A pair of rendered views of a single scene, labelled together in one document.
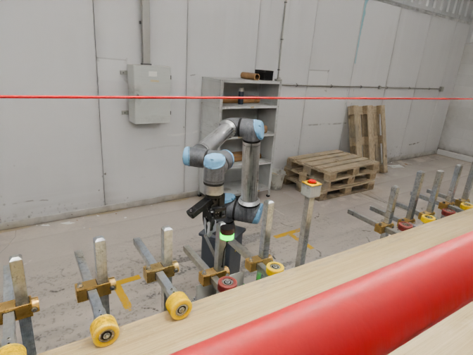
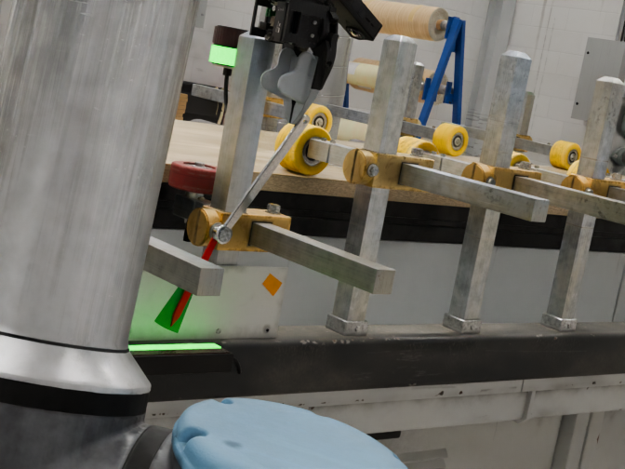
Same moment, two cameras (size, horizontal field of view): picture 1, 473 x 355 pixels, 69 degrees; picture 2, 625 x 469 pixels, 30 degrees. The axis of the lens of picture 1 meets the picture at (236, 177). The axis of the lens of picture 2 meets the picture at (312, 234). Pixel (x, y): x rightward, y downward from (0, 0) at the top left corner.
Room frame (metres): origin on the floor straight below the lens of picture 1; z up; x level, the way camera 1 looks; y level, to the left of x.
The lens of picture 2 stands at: (2.86, -0.03, 1.09)
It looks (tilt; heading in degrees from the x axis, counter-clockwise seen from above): 9 degrees down; 173
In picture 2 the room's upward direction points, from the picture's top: 10 degrees clockwise
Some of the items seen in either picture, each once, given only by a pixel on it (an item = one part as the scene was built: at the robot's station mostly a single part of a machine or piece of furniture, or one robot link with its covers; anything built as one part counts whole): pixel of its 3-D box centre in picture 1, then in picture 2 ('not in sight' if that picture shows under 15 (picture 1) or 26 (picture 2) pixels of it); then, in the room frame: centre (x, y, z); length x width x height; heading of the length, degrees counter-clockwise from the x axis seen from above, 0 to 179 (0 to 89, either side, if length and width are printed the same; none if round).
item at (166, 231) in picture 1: (166, 278); (370, 200); (1.20, 0.26, 0.90); 0.03 x 0.03 x 0.48; 34
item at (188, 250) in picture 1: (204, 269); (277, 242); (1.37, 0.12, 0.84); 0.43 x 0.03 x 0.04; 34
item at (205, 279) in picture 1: (215, 275); (237, 228); (1.32, 0.07, 0.85); 0.13 x 0.06 x 0.05; 124
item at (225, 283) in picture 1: (226, 292); (193, 202); (1.20, 0.00, 0.85); 0.08 x 0.08 x 0.11
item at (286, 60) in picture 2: (214, 228); (280, 84); (1.39, 0.08, 1.05); 0.06 x 0.03 x 0.09; 124
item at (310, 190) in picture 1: (310, 189); not in sight; (1.62, -0.38, 1.18); 0.07 x 0.07 x 0.08; 34
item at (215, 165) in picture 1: (214, 169); not in sight; (1.40, 0.10, 1.32); 0.10 x 0.09 x 0.12; 166
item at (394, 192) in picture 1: (388, 220); not in sight; (2.03, -0.99, 0.86); 0.03 x 0.03 x 0.48; 34
